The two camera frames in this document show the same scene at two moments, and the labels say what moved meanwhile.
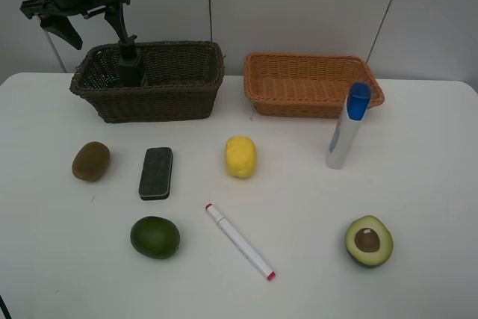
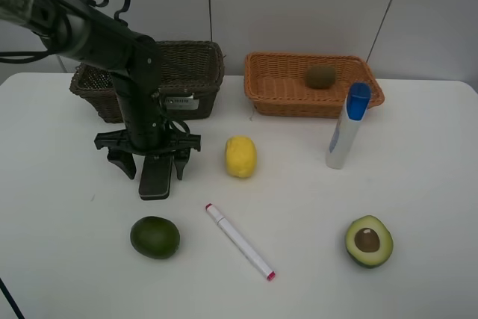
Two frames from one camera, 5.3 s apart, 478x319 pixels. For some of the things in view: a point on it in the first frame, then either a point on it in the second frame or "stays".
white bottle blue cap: x=342 y=139 stays
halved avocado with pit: x=369 y=242 stays
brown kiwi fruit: x=91 y=161 -> x=320 y=77
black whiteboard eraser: x=156 y=175 stays
